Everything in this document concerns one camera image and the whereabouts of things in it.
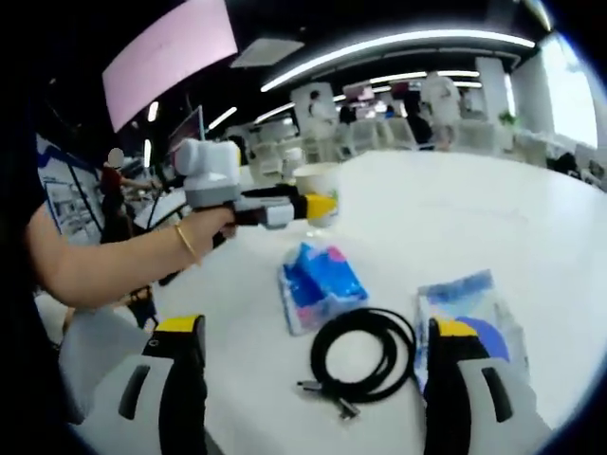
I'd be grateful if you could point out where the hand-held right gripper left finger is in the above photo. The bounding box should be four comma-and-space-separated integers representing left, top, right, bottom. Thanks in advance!
92, 312, 209, 455

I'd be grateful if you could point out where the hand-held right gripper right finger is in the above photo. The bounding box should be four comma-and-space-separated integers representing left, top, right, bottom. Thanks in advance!
423, 316, 535, 455

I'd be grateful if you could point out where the white paper cup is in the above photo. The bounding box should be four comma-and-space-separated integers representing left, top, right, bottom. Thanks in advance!
292, 162, 342, 229

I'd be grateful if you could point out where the black cable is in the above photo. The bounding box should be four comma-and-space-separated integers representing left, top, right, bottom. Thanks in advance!
296, 306, 419, 422

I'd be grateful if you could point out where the blue tissue pack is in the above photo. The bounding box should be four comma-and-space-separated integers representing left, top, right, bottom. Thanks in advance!
277, 241, 370, 337

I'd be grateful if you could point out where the clear package with blue pad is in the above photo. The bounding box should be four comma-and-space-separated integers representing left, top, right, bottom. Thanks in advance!
412, 268, 528, 395

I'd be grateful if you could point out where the person's left hand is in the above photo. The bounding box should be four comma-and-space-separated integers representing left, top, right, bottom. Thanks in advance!
188, 209, 238, 256

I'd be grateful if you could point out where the ceiling air vent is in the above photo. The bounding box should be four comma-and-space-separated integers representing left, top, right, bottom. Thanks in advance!
230, 38, 304, 70

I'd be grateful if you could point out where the white table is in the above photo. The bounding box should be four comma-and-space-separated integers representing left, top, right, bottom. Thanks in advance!
154, 149, 607, 455

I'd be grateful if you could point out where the long ceiling light strip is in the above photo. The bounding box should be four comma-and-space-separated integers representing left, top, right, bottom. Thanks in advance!
259, 29, 537, 94

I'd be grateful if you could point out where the large window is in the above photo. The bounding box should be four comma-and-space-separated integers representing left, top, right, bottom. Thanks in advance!
540, 32, 598, 148

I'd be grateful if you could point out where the gold bracelet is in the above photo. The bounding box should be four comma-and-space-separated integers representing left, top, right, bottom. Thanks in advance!
173, 224, 204, 267

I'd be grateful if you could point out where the large pink wall screen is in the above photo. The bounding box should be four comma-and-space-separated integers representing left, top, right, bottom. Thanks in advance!
101, 0, 239, 135

